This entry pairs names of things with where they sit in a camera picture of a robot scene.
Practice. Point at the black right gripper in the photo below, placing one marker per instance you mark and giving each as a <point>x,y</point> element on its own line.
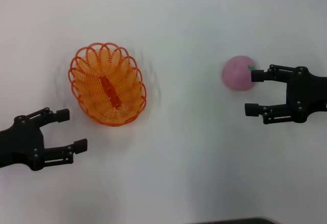
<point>306,93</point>

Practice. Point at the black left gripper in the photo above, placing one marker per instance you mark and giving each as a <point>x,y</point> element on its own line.
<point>23,142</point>

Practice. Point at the pink peach with green leaf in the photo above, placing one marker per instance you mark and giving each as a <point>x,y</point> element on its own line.
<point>235,73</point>

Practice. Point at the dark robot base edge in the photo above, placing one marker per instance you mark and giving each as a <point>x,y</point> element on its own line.
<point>242,221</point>

